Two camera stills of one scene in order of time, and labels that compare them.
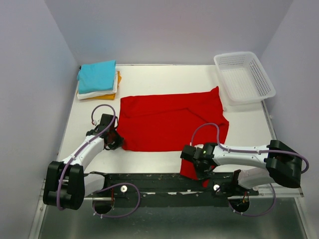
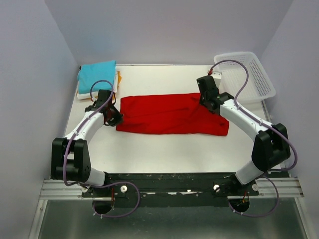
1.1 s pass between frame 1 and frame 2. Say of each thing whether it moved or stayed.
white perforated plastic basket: stayed
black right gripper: moved
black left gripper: moved
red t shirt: moved
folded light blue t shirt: stayed
